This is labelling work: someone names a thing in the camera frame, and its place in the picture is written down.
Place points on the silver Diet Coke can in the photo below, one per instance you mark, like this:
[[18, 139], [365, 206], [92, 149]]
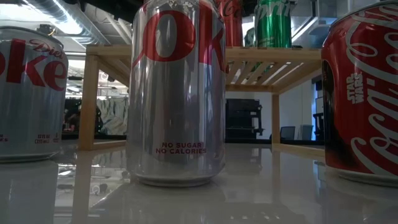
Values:
[[31, 109], [174, 109]]

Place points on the green Sprite can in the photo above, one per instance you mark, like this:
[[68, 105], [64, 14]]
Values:
[[273, 28]]

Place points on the red Star Wars Coca-Cola can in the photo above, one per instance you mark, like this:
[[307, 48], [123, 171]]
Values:
[[367, 109]]

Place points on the wooden slatted shelf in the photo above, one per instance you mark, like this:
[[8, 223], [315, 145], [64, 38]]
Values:
[[90, 102]]

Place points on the black rack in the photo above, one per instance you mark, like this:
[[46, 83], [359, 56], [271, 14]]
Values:
[[242, 118]]

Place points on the patterned hanging cloth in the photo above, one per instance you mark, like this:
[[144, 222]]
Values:
[[113, 116]]

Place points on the grey chair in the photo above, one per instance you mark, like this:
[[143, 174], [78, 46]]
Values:
[[287, 133], [306, 132]]

